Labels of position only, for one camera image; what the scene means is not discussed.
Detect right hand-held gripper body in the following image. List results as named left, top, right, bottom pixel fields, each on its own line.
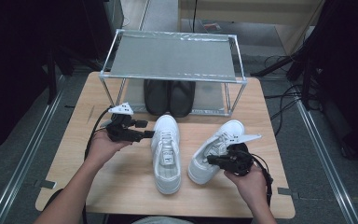
left=226, top=133, right=262, bottom=176

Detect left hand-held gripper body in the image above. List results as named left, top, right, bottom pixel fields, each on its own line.
left=105, top=102, right=136, bottom=144

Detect white sneaker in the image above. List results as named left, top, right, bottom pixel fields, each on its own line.
left=150, top=114, right=182, bottom=195
left=187, top=119, right=246, bottom=185

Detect black flip-flop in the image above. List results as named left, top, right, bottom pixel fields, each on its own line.
left=167, top=79, right=197, bottom=119
left=143, top=78, right=171, bottom=117

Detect metal shoe rack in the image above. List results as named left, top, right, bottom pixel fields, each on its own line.
left=98, top=28, right=248, bottom=118

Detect person's left hand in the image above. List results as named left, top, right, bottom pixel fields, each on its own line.
left=85, top=130, right=133, bottom=171

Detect person's right hand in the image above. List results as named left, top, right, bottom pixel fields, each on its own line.
left=223, top=164, right=269, bottom=206

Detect grey tape piece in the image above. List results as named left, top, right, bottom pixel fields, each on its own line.
left=277, top=187, right=300, bottom=200
left=34, top=179, right=58, bottom=189

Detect person's grey clothing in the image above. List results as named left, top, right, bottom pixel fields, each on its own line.
left=131, top=217, right=194, bottom=224

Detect black tripod stand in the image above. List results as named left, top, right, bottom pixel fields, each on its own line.
left=250, top=46, right=321, bottom=110

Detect red printed paper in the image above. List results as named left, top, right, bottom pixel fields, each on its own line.
left=201, top=21, right=223, bottom=32

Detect black curtain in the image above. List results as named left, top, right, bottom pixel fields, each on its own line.
left=0, top=0, right=113, bottom=157
left=307, top=0, right=358, bottom=166

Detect beige wooden cabinet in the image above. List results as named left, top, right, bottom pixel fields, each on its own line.
left=178, top=0, right=324, bottom=55

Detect left hand-held gripper cable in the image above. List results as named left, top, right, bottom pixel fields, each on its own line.
left=83, top=106, right=113, bottom=161

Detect hand-held gripper cable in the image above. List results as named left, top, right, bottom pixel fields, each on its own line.
left=251, top=153, right=274, bottom=206
left=83, top=106, right=113, bottom=161

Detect right hand-held gripper cable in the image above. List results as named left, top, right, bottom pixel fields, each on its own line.
left=251, top=153, right=274, bottom=206

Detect black floor cables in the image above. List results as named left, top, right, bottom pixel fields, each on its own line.
left=264, top=54, right=311, bottom=138

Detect black hanging cable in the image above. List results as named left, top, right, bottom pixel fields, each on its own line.
left=192, top=0, right=199, bottom=24

